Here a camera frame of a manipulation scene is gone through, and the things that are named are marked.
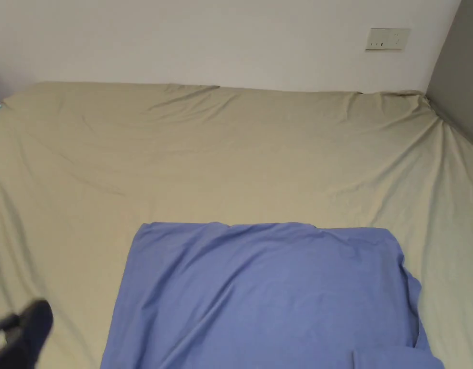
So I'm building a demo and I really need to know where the bed with beige sheet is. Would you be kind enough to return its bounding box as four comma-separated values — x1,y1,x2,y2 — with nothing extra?
0,81,473,369

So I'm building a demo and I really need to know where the white wall socket plate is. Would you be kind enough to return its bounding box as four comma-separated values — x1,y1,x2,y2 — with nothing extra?
365,27,412,52

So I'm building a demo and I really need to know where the blue shirt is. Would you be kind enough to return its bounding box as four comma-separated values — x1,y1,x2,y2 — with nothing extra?
100,221,447,369

